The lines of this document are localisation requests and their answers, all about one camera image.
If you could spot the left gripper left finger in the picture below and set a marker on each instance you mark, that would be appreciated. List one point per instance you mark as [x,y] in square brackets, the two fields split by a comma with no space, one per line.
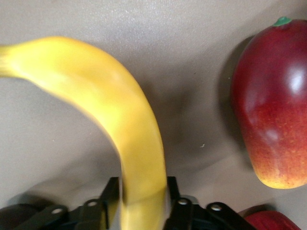
[100,213]

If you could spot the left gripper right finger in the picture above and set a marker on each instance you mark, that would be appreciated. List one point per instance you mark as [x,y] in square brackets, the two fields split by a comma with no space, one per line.
[180,213]

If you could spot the red yellow apple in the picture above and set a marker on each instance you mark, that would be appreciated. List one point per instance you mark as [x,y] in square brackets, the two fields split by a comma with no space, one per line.
[266,220]

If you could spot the yellow banana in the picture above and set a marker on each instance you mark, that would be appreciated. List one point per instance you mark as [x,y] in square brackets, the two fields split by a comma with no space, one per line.
[108,95]

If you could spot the red mango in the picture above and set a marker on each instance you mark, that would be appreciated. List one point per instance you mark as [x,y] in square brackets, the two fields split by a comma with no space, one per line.
[275,107]

